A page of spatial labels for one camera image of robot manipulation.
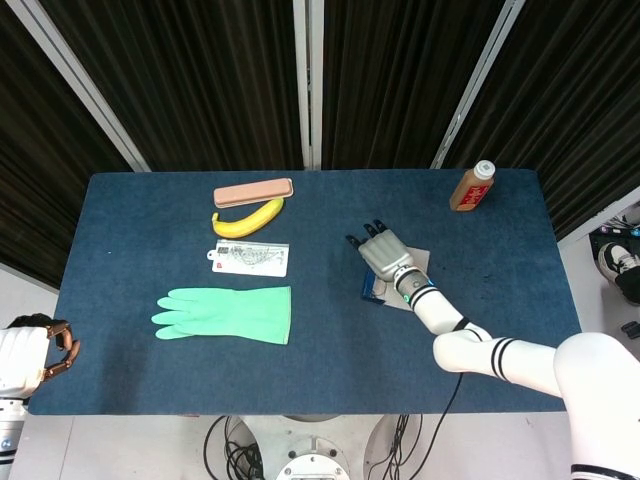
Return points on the thin-framed eyeglasses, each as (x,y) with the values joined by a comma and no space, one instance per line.
(382,291)

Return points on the white packaged ruler set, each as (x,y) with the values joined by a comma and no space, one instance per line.
(250,260)

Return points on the grey round robot base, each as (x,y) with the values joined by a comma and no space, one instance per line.
(310,450)

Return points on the green rubber glove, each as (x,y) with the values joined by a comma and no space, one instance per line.
(235,315)

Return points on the dark pleated curtain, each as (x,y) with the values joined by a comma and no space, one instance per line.
(40,175)
(575,100)
(200,75)
(400,75)

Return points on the white copper left robot hand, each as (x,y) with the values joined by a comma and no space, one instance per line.
(20,355)

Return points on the brown juice bottle red label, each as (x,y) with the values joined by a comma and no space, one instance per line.
(470,192)

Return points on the small black device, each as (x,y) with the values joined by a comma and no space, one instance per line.
(631,330)

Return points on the blue velvet table cover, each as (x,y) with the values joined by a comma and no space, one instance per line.
(150,380)

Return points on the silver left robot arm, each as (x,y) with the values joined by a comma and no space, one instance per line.
(10,430)

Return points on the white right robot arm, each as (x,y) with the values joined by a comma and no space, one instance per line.
(440,310)

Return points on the black and white sneaker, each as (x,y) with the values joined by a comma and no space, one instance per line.
(620,265)

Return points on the blue glasses case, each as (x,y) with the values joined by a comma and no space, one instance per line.
(420,257)

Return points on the pink pencil case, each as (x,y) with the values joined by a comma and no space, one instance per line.
(250,192)

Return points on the yellow banana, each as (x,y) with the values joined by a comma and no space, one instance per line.
(240,227)

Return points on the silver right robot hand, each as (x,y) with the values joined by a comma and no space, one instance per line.
(385,255)

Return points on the white frame post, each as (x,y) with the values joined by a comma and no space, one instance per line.
(307,75)
(475,80)
(80,80)
(600,217)

